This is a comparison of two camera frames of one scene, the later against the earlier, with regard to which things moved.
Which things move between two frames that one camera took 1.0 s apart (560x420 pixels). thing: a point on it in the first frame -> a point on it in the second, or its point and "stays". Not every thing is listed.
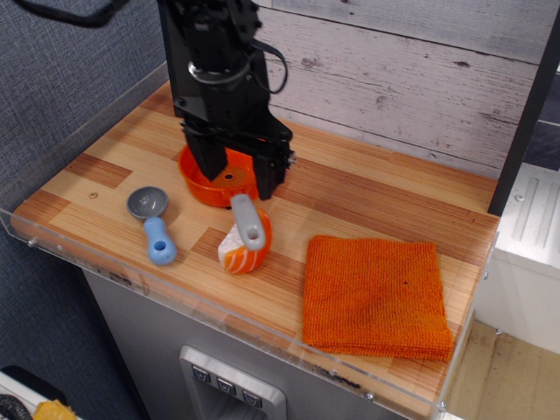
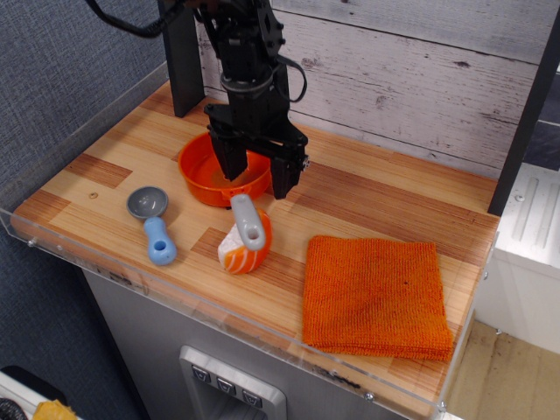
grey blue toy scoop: x=150 y=202 stays
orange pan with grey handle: x=234 y=187 stays
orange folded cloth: x=378 y=297 stays
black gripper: x=230 y=96 -> x=257 y=108
